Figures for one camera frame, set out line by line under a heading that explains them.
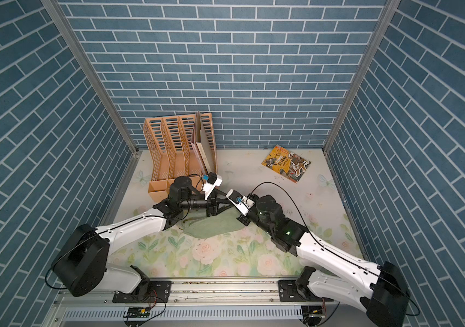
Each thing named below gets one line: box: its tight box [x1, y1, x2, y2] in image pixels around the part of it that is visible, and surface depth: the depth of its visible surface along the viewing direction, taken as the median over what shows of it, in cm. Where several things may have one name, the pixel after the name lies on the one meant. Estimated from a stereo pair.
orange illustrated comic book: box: [261, 144, 311, 184], surface depth 116 cm
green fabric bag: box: [182, 206, 247, 239], surface depth 80 cm
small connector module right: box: [301, 305, 326, 326], surface depth 72 cm
